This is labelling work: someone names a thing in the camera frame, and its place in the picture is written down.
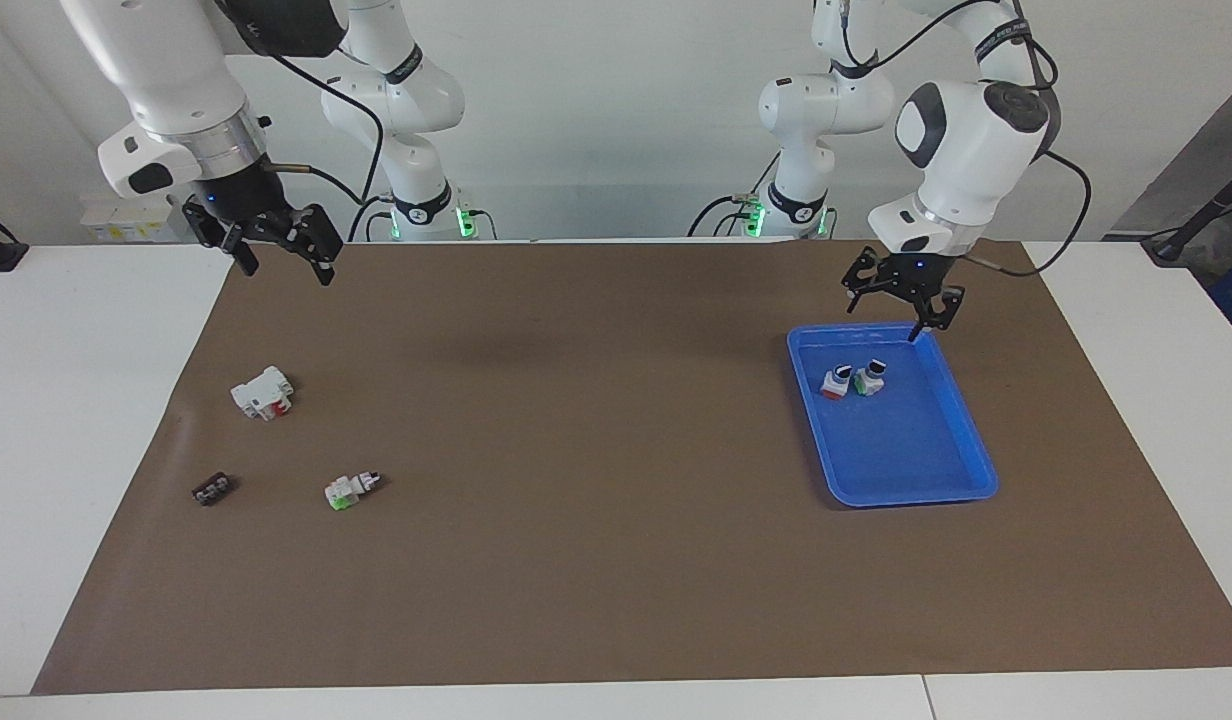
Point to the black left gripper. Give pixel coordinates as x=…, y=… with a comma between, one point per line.
x=921, y=270

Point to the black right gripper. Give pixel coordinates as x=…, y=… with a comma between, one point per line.
x=241, y=195

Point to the knob switch with orange base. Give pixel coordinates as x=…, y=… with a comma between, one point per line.
x=836, y=383

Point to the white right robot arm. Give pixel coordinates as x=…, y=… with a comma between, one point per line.
x=166, y=70

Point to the blue plastic tray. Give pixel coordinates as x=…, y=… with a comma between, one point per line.
x=906, y=450

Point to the white circuit breaker red lever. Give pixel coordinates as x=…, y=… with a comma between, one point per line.
x=261, y=392

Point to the small dark terminal block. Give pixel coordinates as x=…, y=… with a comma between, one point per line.
x=212, y=489

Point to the black stand with pole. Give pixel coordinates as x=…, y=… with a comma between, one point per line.
x=1191, y=225

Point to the brown table mat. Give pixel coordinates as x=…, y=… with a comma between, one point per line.
x=596, y=500

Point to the knob switch with green base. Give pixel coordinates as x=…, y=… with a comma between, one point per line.
x=348, y=489
x=869, y=379

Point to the white wall socket box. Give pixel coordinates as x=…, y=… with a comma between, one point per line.
x=111, y=222

